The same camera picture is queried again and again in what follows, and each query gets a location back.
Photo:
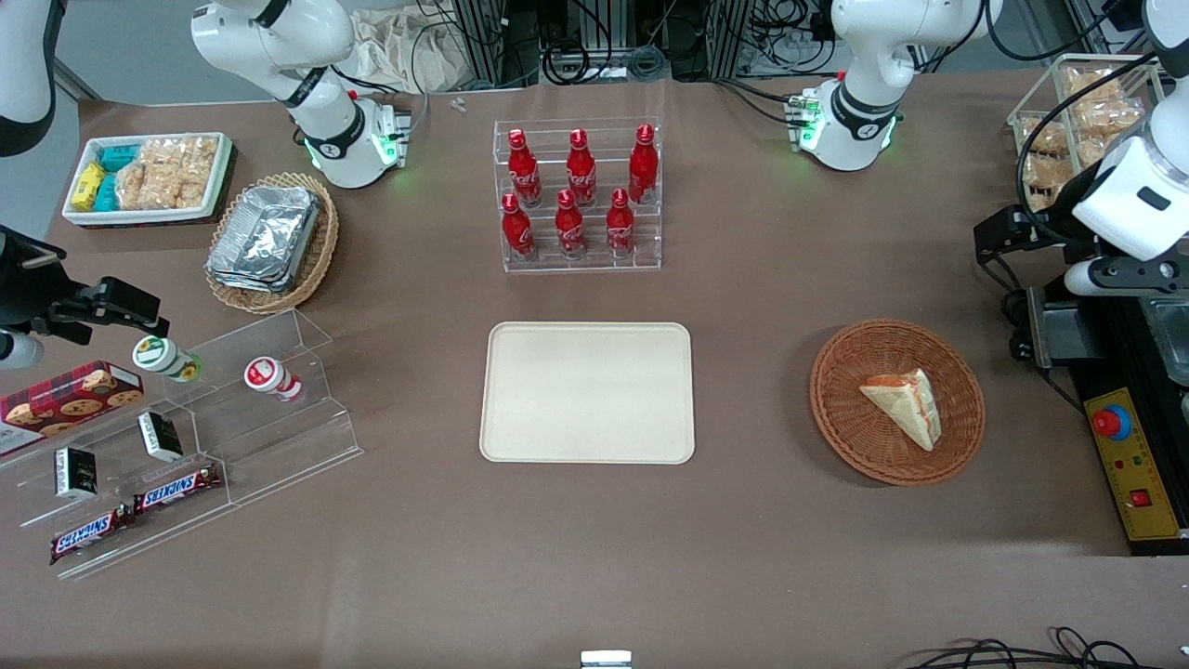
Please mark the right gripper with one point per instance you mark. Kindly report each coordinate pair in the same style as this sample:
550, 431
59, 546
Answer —
20, 279

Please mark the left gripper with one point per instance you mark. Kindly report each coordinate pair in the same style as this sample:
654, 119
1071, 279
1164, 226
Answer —
1061, 216

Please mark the triangular sandwich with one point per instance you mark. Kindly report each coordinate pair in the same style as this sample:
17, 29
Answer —
906, 401

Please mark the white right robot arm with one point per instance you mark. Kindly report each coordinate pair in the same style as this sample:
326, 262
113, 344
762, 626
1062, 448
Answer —
320, 102

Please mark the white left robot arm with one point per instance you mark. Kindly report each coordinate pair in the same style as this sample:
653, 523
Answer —
859, 102

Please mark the white rectangular snack tray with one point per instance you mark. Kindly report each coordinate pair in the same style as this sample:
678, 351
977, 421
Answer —
149, 215

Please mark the light oval wicker basket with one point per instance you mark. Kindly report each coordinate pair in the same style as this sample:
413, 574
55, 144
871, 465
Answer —
320, 251

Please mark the brown round wicker basket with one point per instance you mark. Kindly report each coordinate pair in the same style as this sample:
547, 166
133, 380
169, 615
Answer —
845, 409

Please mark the beige plastic tray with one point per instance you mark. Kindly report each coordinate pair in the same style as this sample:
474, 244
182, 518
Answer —
585, 390

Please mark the clear bag of fried snacks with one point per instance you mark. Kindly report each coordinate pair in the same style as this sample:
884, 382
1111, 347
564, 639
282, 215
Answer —
1045, 137
1040, 197
1045, 170
1091, 85
1094, 153
1105, 118

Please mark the green-capped yogurt bottle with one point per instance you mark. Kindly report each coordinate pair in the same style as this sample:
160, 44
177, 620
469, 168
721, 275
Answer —
163, 358

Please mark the grey metal plate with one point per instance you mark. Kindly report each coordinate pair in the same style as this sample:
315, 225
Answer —
1064, 334

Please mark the red cookie box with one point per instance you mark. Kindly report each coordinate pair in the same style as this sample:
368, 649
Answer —
65, 401

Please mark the teal snack packet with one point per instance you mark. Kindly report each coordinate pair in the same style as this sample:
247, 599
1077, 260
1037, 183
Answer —
118, 156
105, 193

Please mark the yellow snack packet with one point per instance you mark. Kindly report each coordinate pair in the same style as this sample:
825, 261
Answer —
88, 184

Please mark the clear bag of rice crackers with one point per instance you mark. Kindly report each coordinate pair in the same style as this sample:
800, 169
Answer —
144, 181
195, 167

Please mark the small black white box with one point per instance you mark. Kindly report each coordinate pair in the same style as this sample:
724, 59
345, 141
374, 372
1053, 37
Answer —
161, 437
76, 474

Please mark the black machine housing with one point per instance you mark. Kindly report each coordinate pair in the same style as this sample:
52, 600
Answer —
1115, 353

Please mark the stacked aluminium foil trays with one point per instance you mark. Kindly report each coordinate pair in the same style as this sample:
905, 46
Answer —
265, 237

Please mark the red-capped yogurt bottle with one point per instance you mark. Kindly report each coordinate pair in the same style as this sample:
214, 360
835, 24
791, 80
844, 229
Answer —
269, 376

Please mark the steel pan in machine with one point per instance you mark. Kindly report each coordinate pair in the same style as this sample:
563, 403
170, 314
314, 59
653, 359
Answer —
1172, 339

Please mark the Snickers chocolate bar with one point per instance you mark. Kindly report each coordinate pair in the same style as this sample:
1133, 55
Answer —
88, 534
176, 488

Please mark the red emergency stop button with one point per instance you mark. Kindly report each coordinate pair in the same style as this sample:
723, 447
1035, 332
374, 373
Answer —
1112, 423

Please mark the clear acrylic stepped shelf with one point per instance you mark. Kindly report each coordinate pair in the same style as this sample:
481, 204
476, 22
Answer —
269, 437

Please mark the yellow control panel box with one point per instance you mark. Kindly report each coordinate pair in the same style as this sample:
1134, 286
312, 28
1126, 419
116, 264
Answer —
1143, 465

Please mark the red cola bottle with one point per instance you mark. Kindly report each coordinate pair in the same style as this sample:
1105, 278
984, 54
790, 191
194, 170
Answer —
569, 228
581, 172
620, 228
643, 167
525, 172
517, 230

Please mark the beige cloth bag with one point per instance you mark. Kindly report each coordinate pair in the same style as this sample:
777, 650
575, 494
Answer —
409, 51

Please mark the clear acrylic bottle rack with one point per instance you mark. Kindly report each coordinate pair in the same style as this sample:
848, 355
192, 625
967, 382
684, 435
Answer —
581, 265

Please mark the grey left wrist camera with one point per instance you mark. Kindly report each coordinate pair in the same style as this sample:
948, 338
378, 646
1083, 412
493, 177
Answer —
1115, 277

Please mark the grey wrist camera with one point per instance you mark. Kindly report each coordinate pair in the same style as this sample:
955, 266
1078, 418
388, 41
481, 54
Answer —
1115, 277
19, 350

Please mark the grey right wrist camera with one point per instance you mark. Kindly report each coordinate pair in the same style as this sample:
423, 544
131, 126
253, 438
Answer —
19, 350

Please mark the aluminium frame rack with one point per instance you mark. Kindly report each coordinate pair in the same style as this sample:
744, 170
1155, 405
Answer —
706, 37

